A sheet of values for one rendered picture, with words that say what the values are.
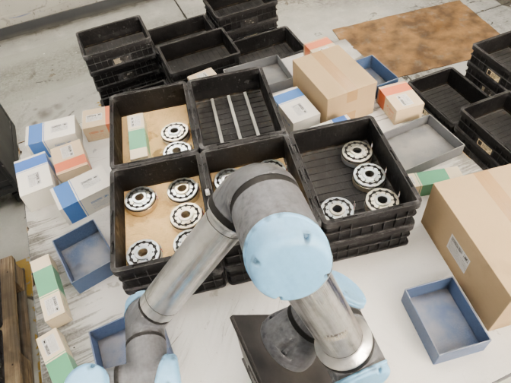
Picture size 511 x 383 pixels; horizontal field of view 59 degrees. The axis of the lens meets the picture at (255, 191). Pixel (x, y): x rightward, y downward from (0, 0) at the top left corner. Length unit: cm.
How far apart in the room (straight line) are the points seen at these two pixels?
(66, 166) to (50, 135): 20
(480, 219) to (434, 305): 28
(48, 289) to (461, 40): 322
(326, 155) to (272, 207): 100
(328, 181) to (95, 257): 83
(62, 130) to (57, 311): 81
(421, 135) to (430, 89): 98
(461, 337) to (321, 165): 67
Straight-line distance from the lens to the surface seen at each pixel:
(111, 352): 147
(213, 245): 78
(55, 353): 147
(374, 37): 377
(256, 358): 108
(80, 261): 167
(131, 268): 130
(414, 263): 154
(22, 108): 373
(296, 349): 109
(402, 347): 141
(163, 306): 89
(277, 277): 62
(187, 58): 278
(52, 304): 155
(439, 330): 145
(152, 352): 90
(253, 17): 299
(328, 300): 75
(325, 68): 195
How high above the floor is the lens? 199
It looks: 50 degrees down
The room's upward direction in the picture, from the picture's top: 7 degrees counter-clockwise
